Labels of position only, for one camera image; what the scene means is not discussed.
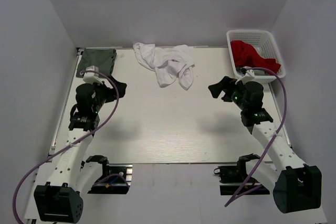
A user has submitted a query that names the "grey t shirt in basket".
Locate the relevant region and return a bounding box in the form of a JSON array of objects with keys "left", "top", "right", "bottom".
[{"left": 236, "top": 47, "right": 269, "bottom": 76}]

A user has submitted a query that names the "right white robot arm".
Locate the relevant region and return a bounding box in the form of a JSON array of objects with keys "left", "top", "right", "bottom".
[{"left": 208, "top": 76, "right": 322, "bottom": 214}]

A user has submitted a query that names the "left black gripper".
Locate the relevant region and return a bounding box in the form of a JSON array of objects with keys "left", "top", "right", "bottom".
[{"left": 92, "top": 76, "right": 127, "bottom": 113}]

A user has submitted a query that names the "white plastic basket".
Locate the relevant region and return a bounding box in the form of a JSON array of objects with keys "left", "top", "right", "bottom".
[{"left": 226, "top": 29, "right": 286, "bottom": 79}]

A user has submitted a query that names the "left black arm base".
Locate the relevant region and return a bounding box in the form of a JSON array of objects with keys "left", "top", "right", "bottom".
[{"left": 82, "top": 155, "right": 133, "bottom": 195}]

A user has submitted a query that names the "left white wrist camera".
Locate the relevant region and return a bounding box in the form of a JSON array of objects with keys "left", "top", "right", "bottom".
[{"left": 83, "top": 66, "right": 103, "bottom": 84}]

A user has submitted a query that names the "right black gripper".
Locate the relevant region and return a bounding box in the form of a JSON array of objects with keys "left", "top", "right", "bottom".
[{"left": 208, "top": 76, "right": 248, "bottom": 111}]

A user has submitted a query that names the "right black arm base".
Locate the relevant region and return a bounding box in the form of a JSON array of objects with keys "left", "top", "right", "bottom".
[{"left": 214, "top": 154, "right": 270, "bottom": 196}]

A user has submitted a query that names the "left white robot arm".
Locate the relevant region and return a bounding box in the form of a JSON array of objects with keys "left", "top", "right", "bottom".
[{"left": 34, "top": 77, "right": 127, "bottom": 223}]

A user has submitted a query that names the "red t shirt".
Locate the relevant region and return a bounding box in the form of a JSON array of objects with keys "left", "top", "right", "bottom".
[{"left": 230, "top": 40, "right": 281, "bottom": 73}]

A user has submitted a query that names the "folded dark green t shirt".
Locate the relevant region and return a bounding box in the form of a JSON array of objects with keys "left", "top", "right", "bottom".
[{"left": 76, "top": 49, "right": 117, "bottom": 78}]

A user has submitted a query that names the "white t shirt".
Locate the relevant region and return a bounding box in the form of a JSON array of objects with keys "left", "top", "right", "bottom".
[{"left": 133, "top": 42, "right": 195, "bottom": 90}]

